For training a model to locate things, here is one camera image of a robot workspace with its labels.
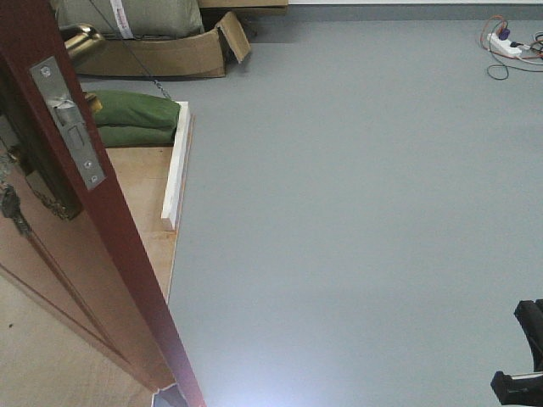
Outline brown cardboard box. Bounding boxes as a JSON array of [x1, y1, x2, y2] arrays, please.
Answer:
[[76, 12, 251, 78]]

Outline brass door handle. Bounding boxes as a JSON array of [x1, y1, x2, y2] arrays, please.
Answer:
[[55, 23, 105, 125]]

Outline plywood base platform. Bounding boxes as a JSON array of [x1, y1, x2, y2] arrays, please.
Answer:
[[107, 113, 193, 299]]

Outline upper green sandbag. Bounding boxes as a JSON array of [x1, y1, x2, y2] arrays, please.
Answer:
[[91, 90, 181, 130]]

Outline brown wooden door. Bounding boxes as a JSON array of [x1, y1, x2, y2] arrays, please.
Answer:
[[1, 1, 204, 406]]

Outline far white edge batten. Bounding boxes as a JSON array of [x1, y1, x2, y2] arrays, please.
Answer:
[[161, 102, 191, 231]]

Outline lower green sandbag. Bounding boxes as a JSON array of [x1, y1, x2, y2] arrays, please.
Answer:
[[98, 126, 176, 148]]

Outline green sandbag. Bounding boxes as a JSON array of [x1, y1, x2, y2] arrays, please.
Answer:
[[98, 126, 176, 148], [91, 90, 181, 130]]

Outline black robot gripper part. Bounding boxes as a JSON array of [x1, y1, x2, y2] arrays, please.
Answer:
[[490, 299, 542, 406]]

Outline white power strip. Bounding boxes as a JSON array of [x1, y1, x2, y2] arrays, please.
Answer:
[[487, 33, 523, 59]]

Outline keys in lock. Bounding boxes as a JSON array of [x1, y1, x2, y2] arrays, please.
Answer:
[[1, 148, 32, 238]]

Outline silver latch plate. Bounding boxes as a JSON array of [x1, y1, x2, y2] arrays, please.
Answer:
[[29, 56, 105, 190]]

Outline orange and black cables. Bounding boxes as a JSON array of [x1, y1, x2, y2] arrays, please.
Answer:
[[479, 14, 543, 81]]

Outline olive sacks in box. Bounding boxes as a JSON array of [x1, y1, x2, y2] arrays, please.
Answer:
[[55, 0, 204, 39]]

